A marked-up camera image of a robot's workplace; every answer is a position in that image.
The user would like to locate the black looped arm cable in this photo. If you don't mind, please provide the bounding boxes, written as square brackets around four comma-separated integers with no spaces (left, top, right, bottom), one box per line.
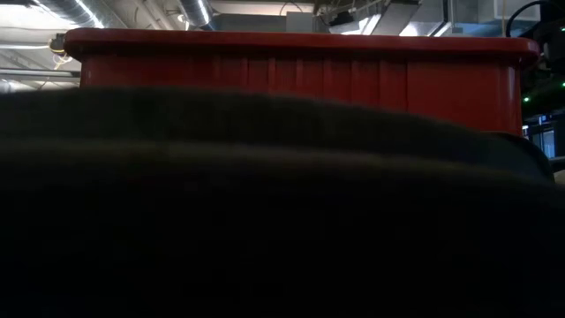
[505,0,546,39]

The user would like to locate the yellow hanging cable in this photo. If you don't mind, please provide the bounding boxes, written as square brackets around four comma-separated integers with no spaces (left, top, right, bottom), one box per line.
[48,33,74,72]

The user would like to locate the blue window panels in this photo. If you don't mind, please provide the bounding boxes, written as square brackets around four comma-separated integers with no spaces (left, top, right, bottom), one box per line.
[523,112,558,159]

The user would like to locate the red plastic bin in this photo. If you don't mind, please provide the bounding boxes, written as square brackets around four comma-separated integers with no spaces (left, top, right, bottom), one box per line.
[63,26,542,137]

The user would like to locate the large black slide sandal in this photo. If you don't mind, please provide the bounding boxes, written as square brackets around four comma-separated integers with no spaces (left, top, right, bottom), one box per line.
[483,130,556,185]
[0,86,565,318]

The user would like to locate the grey rectangular duct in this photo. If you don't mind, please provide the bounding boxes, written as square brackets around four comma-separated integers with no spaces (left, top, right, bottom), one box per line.
[211,11,330,34]

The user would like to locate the silver round air duct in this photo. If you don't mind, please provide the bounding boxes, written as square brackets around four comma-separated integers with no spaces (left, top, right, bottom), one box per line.
[33,0,105,28]
[178,0,217,31]

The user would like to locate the grey angled metal ductwork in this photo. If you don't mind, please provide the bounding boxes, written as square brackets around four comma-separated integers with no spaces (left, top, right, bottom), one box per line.
[328,0,442,36]

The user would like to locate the grey horizontal pipe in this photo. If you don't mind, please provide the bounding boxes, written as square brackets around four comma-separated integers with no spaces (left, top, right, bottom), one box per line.
[0,68,81,80]

